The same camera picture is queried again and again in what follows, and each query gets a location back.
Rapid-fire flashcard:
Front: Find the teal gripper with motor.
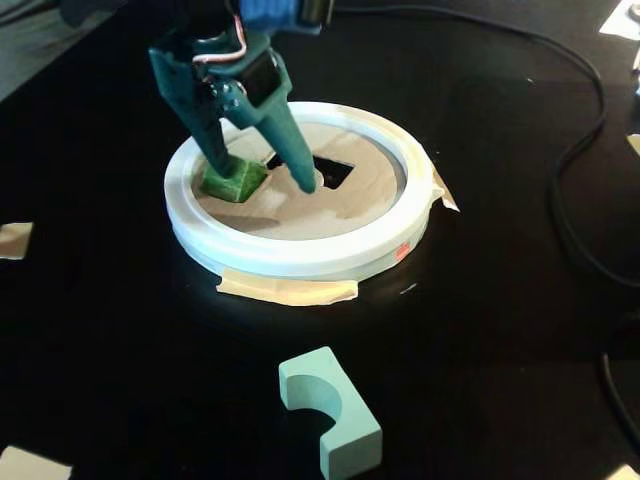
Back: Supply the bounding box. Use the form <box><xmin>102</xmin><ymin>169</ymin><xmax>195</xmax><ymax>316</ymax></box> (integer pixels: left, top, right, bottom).
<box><xmin>148</xmin><ymin>27</ymin><xmax>322</xmax><ymax>195</ymax></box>

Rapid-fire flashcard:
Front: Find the green square block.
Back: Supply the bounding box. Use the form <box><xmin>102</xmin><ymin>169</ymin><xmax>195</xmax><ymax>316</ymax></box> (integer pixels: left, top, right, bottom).
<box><xmin>199</xmin><ymin>156</ymin><xmax>269</xmax><ymax>204</ymax></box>

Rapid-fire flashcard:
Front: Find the pale teal arch block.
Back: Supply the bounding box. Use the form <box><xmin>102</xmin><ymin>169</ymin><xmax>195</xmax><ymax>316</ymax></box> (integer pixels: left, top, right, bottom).
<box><xmin>277</xmin><ymin>345</ymin><xmax>384</xmax><ymax>480</ymax></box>

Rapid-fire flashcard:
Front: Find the brown cardboard shape disc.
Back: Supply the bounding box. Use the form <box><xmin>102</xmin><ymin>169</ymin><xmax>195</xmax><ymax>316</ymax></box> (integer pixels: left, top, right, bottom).
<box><xmin>192</xmin><ymin>121</ymin><xmax>407</xmax><ymax>241</ymax></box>

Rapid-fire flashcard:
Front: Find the long masking tape strip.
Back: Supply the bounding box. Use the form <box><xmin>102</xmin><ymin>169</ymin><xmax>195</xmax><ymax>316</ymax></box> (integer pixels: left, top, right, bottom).
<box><xmin>215</xmin><ymin>267</ymin><xmax>362</xmax><ymax>307</ymax></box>

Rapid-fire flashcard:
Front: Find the short masking tape strip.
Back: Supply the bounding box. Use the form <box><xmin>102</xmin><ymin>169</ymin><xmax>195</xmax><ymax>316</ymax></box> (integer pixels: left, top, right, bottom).
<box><xmin>427</xmin><ymin>163</ymin><xmax>462</xmax><ymax>214</ymax></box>

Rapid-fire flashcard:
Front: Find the black table mat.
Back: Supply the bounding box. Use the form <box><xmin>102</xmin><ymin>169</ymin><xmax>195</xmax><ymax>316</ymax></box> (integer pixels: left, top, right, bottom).
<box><xmin>0</xmin><ymin>0</ymin><xmax>640</xmax><ymax>480</ymax></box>

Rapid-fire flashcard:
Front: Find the white paper sheet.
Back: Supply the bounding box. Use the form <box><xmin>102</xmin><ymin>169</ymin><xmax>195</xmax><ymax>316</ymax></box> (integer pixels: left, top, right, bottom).
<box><xmin>597</xmin><ymin>0</ymin><xmax>640</xmax><ymax>42</ymax></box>

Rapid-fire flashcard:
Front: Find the pink white gripper wire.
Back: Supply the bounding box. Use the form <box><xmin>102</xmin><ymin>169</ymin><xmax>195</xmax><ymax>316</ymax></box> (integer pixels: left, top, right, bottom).
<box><xmin>193</xmin><ymin>13</ymin><xmax>249</xmax><ymax>67</ymax></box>

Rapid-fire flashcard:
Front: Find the white round sorter ring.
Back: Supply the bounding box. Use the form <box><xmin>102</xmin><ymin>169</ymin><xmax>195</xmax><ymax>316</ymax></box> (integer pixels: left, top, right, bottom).
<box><xmin>163</xmin><ymin>101</ymin><xmax>434</xmax><ymax>281</ymax></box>

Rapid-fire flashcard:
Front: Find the thick black cable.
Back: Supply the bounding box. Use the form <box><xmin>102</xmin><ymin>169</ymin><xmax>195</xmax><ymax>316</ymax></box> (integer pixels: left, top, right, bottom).
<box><xmin>601</xmin><ymin>348</ymin><xmax>640</xmax><ymax>454</ymax></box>
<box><xmin>339</xmin><ymin>0</ymin><xmax>640</xmax><ymax>289</ymax></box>

